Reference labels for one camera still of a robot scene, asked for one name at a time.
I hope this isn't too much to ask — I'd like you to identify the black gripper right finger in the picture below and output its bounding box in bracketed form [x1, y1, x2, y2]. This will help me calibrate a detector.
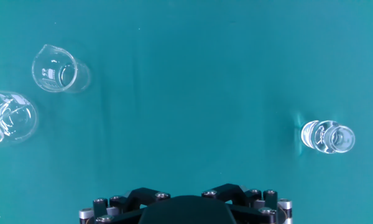
[201, 183, 293, 224]

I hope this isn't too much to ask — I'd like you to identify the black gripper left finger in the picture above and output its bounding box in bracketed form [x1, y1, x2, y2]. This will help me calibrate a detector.
[78, 187, 172, 224]

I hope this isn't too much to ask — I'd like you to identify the small clear glass bottle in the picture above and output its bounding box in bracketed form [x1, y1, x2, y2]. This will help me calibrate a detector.
[300, 120, 356, 154]

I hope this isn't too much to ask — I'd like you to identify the green table mat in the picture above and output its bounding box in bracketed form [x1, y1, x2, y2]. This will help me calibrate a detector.
[0, 0, 373, 224]

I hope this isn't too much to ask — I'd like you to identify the large glass beaker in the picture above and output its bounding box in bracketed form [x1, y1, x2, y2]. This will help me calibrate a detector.
[0, 89, 39, 149]

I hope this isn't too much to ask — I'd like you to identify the small glass beaker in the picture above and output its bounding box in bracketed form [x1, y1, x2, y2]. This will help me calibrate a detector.
[31, 44, 91, 94]

